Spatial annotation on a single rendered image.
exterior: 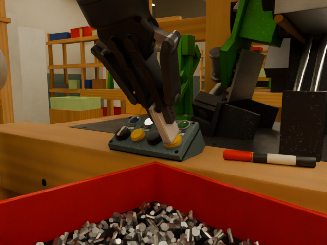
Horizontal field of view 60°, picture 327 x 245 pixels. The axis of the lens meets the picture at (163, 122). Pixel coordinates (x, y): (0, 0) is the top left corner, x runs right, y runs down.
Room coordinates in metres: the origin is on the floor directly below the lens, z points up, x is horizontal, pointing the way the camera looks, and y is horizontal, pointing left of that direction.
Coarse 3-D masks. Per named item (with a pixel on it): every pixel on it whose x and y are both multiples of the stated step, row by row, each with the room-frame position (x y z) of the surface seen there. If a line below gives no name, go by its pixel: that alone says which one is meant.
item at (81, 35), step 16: (64, 32) 6.95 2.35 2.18; (80, 32) 6.59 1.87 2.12; (96, 32) 6.37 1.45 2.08; (48, 48) 7.23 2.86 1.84; (64, 48) 7.57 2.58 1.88; (80, 48) 6.60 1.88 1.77; (64, 64) 6.93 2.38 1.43; (80, 64) 6.62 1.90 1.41; (96, 64) 6.28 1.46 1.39; (64, 80) 7.59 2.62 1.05; (80, 80) 6.67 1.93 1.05; (96, 80) 6.45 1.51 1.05
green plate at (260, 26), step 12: (240, 0) 0.60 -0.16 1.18; (252, 0) 0.60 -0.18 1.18; (240, 12) 0.60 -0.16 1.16; (252, 12) 0.60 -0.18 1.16; (264, 12) 0.58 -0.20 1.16; (240, 24) 0.61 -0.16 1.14; (252, 24) 0.60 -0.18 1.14; (264, 24) 0.58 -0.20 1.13; (276, 24) 0.57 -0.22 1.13; (240, 36) 0.61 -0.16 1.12; (252, 36) 0.60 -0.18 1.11; (264, 36) 0.58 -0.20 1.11; (276, 36) 0.60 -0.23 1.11; (240, 48) 0.65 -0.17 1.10
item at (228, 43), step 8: (232, 40) 0.61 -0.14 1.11; (224, 48) 0.59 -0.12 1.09; (232, 48) 0.60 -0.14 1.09; (224, 56) 0.59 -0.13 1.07; (232, 56) 0.62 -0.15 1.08; (224, 64) 0.61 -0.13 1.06; (232, 64) 0.63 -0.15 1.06; (224, 72) 0.62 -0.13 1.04; (232, 72) 0.64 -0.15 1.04; (224, 80) 0.64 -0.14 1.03
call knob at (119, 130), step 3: (123, 126) 0.50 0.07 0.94; (117, 129) 0.50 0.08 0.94; (120, 129) 0.50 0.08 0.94; (123, 129) 0.50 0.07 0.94; (126, 129) 0.50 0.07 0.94; (117, 132) 0.50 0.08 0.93; (120, 132) 0.49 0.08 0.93; (123, 132) 0.49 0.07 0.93; (126, 132) 0.49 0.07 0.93; (117, 135) 0.49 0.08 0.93; (120, 135) 0.49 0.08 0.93; (123, 135) 0.49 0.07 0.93; (126, 135) 0.49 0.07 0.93; (117, 138) 0.49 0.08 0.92; (120, 138) 0.49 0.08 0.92; (123, 138) 0.49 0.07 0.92
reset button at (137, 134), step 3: (138, 129) 0.48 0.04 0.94; (141, 129) 0.48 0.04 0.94; (132, 132) 0.48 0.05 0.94; (135, 132) 0.48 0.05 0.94; (138, 132) 0.48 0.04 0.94; (141, 132) 0.47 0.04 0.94; (132, 135) 0.47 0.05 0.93; (135, 135) 0.47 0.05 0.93; (138, 135) 0.47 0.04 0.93; (141, 135) 0.47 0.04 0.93; (144, 135) 0.48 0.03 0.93; (132, 138) 0.47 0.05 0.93; (135, 138) 0.47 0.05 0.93; (138, 138) 0.47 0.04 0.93; (141, 138) 0.47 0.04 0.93
